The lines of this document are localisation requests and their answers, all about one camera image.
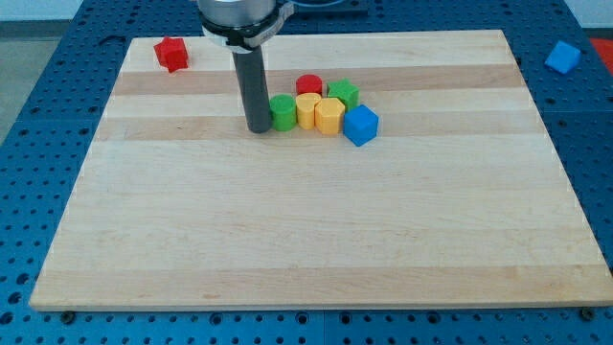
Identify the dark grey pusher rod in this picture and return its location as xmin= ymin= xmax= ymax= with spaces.
xmin=233 ymin=47 xmax=272 ymax=133

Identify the black clamp ring mount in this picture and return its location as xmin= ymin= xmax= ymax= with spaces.
xmin=198 ymin=1 xmax=294 ymax=53

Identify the red star block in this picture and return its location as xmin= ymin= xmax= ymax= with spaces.
xmin=153 ymin=36 xmax=189 ymax=73

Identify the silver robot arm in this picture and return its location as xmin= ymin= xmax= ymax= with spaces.
xmin=197 ymin=0 xmax=295 ymax=133

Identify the green star block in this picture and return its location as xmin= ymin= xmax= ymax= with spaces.
xmin=327 ymin=79 xmax=360 ymax=110

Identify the green cylinder block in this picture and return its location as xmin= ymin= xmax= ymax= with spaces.
xmin=269 ymin=94 xmax=297 ymax=131

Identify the red cylinder block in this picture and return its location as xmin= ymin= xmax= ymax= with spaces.
xmin=295 ymin=74 xmax=323 ymax=95

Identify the yellow heart block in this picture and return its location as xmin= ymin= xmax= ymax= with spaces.
xmin=295 ymin=93 xmax=322 ymax=129

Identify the yellow hexagon block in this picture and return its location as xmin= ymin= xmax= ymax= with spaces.
xmin=315 ymin=98 xmax=346 ymax=135

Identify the blue cube block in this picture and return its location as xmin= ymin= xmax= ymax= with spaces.
xmin=343 ymin=104 xmax=379 ymax=147

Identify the wooden board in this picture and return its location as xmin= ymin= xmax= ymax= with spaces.
xmin=30 ymin=30 xmax=612 ymax=311

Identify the blue triangular block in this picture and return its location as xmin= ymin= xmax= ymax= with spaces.
xmin=544 ymin=40 xmax=581 ymax=75

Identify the red object at edge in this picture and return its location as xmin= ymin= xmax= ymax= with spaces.
xmin=590 ymin=38 xmax=613 ymax=74

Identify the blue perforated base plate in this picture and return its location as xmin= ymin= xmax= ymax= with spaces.
xmin=1 ymin=0 xmax=612 ymax=344

